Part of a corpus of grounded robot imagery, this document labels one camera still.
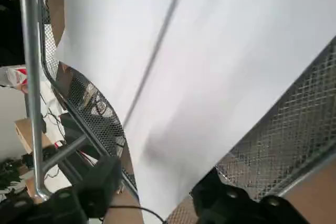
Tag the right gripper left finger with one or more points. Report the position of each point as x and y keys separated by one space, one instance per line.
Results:
x=102 y=182

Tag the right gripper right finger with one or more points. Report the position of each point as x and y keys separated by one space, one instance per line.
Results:
x=225 y=205

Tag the white A4 paper sheet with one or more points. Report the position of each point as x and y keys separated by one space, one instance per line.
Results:
x=210 y=51

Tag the metal mesh file organizer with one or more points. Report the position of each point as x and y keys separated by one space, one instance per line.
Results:
x=302 y=119

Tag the brown cardboard box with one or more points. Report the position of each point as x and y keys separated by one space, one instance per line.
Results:
x=23 y=134

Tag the red white package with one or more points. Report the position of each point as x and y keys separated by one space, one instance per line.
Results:
x=13 y=78

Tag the large black object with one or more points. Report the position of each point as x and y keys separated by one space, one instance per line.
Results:
x=10 y=32

